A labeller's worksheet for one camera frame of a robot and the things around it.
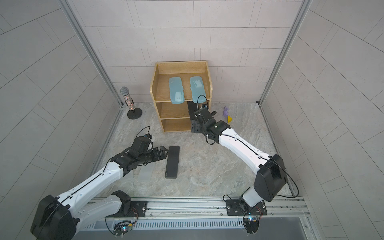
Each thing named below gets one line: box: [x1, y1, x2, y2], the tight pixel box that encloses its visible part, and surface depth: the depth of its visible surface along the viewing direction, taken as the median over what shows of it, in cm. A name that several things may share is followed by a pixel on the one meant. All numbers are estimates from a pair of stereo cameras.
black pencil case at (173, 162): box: [165, 145, 180, 179], surface depth 84 cm
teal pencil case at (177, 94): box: [169, 77, 185, 105], surface depth 80 cm
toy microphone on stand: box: [119, 86, 143, 120], surface depth 101 cm
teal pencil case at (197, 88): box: [190, 76, 206, 104], surface depth 84 cm
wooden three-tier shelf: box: [150, 60, 213, 133], surface depth 91 cm
